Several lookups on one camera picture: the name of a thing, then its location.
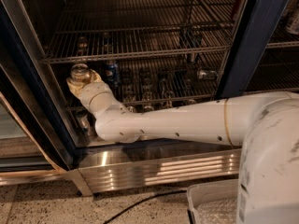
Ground black floor cable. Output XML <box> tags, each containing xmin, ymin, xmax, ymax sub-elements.
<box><xmin>102</xmin><ymin>189</ymin><xmax>188</xmax><ymax>224</ymax></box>

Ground silver can bottom left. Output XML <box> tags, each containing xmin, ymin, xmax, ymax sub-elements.
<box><xmin>75</xmin><ymin>110</ymin><xmax>93</xmax><ymax>136</ymax></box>

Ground clear lying bottle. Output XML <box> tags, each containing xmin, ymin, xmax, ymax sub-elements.
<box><xmin>197</xmin><ymin>68</ymin><xmax>218</xmax><ymax>80</ymax></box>

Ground dark blue Pepsi can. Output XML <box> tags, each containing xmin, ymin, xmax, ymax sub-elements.
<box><xmin>183</xmin><ymin>99</ymin><xmax>197</xmax><ymax>105</ymax></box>

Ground wire fridge shelf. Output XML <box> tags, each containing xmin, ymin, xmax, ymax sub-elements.
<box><xmin>64</xmin><ymin>51</ymin><xmax>226</xmax><ymax>112</ymax></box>
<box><xmin>44</xmin><ymin>0</ymin><xmax>235</xmax><ymax>64</ymax></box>

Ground white green Sprite can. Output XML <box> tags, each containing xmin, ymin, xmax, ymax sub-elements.
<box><xmin>143</xmin><ymin>105</ymin><xmax>154</xmax><ymax>112</ymax></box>

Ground blue silver can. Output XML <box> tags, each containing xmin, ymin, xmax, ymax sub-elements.
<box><xmin>163</xmin><ymin>101</ymin><xmax>173</xmax><ymax>109</ymax></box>

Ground middle wire fridge shelf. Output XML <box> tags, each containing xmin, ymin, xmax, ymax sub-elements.
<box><xmin>64</xmin><ymin>51</ymin><xmax>226</xmax><ymax>112</ymax></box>

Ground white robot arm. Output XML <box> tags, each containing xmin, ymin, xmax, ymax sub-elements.
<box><xmin>66</xmin><ymin>68</ymin><xmax>299</xmax><ymax>224</ymax></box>

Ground clear plastic bin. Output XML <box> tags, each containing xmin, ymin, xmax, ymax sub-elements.
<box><xmin>187</xmin><ymin>179</ymin><xmax>238</xmax><ymax>224</ymax></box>

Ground orange soda can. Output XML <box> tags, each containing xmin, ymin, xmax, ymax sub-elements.
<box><xmin>70</xmin><ymin>63</ymin><xmax>91</xmax><ymax>84</ymax></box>

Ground bubble wrap sheet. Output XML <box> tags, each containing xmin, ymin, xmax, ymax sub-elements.
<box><xmin>197</xmin><ymin>198</ymin><xmax>237</xmax><ymax>224</ymax></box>

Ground open glass fridge door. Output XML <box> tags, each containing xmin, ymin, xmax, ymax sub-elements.
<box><xmin>0</xmin><ymin>5</ymin><xmax>73</xmax><ymax>186</ymax></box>

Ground upper wire fridge shelf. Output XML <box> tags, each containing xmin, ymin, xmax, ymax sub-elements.
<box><xmin>44</xmin><ymin>0</ymin><xmax>235</xmax><ymax>64</ymax></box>

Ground right compartment wire shelf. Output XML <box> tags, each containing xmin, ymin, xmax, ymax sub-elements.
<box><xmin>245</xmin><ymin>19</ymin><xmax>299</xmax><ymax>94</ymax></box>

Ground stainless steel commercial fridge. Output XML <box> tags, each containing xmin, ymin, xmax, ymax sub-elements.
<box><xmin>1</xmin><ymin>0</ymin><xmax>296</xmax><ymax>195</ymax></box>

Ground white green can left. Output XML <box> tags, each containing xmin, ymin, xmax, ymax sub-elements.
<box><xmin>127</xmin><ymin>105</ymin><xmax>137</xmax><ymax>113</ymax></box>

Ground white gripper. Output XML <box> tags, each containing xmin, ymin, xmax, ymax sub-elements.
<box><xmin>66</xmin><ymin>70</ymin><xmax>121</xmax><ymax>118</ymax></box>

